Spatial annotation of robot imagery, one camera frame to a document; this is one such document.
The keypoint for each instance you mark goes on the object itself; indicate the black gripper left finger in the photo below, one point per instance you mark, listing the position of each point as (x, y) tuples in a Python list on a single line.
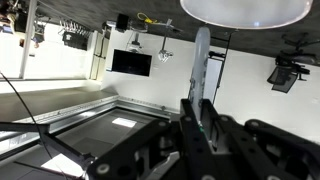
[(136, 157)]

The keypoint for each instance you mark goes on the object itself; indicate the black mesh office chair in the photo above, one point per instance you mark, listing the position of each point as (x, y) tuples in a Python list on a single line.
[(290, 64)]

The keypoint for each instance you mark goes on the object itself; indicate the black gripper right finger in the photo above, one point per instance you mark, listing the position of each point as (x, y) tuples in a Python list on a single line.
[(259, 150)]

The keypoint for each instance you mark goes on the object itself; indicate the white ceramic mug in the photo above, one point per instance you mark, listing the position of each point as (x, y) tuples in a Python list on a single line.
[(248, 14)]

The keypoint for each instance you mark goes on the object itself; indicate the black wall monitor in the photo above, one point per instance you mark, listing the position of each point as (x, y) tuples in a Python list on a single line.
[(131, 63)]

